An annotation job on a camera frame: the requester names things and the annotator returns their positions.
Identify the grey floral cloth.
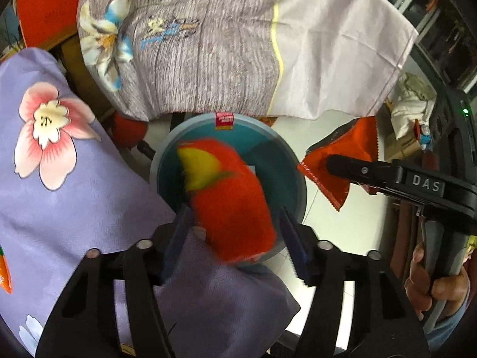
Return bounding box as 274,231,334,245
76,0,420,122

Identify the purple floral tablecloth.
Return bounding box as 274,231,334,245
0,47,301,358

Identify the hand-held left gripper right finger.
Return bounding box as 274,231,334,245
278,207,431,358

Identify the white cloth pile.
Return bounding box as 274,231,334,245
391,72,438,138

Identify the person's right hand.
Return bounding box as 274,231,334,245
404,242,471,323

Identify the red and yellow plastic bag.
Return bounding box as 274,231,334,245
177,138,278,265

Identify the orange-red snack packet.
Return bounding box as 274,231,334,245
298,116,379,212

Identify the red round object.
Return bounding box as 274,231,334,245
112,112,148,148

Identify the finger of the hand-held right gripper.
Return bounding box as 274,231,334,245
327,154,405,195

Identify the blue toy train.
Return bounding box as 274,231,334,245
413,119,436,152

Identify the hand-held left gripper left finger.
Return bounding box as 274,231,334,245
35,203,196,358

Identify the teal plastic bin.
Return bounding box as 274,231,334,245
149,112,308,269

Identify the person's right forearm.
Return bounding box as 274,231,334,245
425,298,472,351

